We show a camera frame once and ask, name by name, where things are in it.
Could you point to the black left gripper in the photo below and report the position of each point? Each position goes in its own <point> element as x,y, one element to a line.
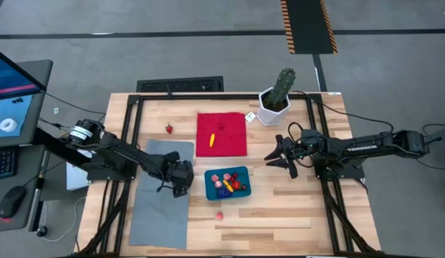
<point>181,173</point>

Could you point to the black computer mouse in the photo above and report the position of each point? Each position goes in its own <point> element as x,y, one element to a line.
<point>10,200</point>

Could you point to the grey cloth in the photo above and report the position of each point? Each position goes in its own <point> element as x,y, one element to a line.
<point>150,222</point>

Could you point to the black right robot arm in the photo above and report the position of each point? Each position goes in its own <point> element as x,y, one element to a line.
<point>369,147</point>

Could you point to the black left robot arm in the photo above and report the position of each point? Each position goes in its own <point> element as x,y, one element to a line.
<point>136,157</point>

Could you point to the black keyboard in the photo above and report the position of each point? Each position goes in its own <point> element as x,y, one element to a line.
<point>1,163</point>

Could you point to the purple toy grapes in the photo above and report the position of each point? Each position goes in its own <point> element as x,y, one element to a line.
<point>224,193</point>

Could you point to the white box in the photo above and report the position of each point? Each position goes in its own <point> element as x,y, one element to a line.
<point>74,179</point>

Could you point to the yellow toy banana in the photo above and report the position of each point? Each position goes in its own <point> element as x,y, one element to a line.
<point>212,139</point>
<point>228,185</point>

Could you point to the red cloth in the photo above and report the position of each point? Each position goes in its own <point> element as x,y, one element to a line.
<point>229,143</point>

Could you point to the grey metal stand base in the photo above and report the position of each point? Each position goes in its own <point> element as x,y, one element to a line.
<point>439,138</point>

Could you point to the black aluminium table frame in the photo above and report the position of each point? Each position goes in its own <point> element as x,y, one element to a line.
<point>193,97</point>

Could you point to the black mat orange striped edges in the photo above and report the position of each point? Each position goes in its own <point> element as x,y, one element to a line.
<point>308,25</point>

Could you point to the black monitor stand bar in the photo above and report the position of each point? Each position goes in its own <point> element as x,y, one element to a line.
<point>53,143</point>

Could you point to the grey computer desk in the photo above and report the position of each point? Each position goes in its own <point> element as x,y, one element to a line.
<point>37,75</point>

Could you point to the teal plastic tupperware container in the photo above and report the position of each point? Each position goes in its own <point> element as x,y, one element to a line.
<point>210,191</point>

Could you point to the black floor grate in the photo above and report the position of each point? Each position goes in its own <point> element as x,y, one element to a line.
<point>179,85</point>

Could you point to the black stand pole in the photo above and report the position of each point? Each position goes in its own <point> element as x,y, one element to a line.
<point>37,200</point>

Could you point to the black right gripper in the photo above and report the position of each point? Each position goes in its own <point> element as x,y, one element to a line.
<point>294,154</point>

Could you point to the white hexagonal plant pot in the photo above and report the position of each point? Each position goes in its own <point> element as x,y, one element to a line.
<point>268,116</point>

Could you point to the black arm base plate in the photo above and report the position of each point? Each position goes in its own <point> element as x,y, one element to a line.
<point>104,176</point>
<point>347,175</point>

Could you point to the green cactus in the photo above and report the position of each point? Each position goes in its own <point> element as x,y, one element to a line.
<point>283,84</point>

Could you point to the small white tag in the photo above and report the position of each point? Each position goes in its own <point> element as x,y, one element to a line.
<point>250,117</point>

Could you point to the computer monitor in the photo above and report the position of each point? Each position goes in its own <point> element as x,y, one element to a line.
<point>10,114</point>

